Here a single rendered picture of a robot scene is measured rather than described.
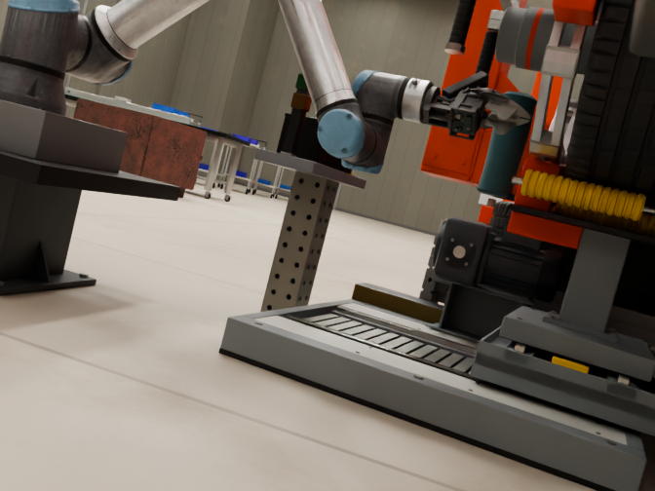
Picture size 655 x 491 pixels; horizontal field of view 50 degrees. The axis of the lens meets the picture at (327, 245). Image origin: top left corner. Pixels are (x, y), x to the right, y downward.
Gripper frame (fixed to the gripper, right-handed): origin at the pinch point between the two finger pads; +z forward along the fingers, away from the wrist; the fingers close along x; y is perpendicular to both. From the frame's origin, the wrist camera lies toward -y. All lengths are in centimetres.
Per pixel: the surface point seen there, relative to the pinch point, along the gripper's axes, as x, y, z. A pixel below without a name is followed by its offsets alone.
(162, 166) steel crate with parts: -298, -244, -348
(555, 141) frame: -7.2, -3.1, 6.5
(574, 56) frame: 12.5, -4.2, 6.9
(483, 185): -30.7, -11.0, -9.4
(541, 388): -34, 40, 18
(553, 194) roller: -14.6, 5.1, 9.0
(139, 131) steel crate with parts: -265, -246, -363
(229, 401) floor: -14, 76, -29
